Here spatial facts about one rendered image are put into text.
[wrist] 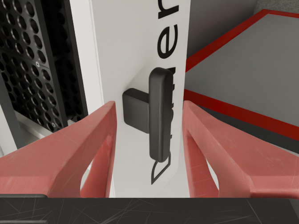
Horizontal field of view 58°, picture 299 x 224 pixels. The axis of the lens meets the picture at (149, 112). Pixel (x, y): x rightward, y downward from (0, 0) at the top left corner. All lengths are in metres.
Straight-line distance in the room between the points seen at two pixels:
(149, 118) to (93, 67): 0.05
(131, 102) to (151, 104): 0.02
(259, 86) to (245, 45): 0.19
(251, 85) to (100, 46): 0.36
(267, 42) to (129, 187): 0.52
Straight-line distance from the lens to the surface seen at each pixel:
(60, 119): 0.30
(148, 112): 0.18
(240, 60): 0.58
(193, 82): 0.47
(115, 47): 0.17
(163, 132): 0.18
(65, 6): 0.27
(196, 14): 0.62
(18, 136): 0.36
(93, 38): 0.16
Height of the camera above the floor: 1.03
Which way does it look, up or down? 41 degrees down
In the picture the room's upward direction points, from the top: 128 degrees counter-clockwise
